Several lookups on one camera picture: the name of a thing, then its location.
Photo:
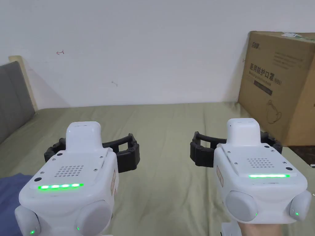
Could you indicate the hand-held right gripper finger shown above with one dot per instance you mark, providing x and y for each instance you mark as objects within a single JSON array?
[
  {"x": 200, "y": 153},
  {"x": 269, "y": 140}
]

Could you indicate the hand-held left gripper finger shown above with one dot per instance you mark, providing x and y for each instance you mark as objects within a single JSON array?
[
  {"x": 55, "y": 148},
  {"x": 130, "y": 157}
]

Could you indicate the grey padded headboard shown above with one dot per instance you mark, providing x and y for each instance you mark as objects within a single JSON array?
[{"x": 13, "y": 98}]

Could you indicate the person's right hand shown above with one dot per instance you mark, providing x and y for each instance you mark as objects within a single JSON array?
[{"x": 275, "y": 229}]

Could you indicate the bed with pale green sheet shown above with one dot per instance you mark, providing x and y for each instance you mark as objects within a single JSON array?
[{"x": 162, "y": 196}]

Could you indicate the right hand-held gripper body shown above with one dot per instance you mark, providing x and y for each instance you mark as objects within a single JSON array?
[{"x": 260, "y": 189}]

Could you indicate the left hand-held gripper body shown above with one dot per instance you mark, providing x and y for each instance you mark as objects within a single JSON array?
[{"x": 73, "y": 172}]

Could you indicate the dark blue shirt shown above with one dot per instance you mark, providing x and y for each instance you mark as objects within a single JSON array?
[{"x": 11, "y": 196}]

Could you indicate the brown cardboard carton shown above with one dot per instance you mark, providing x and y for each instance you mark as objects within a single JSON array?
[{"x": 283, "y": 81}]

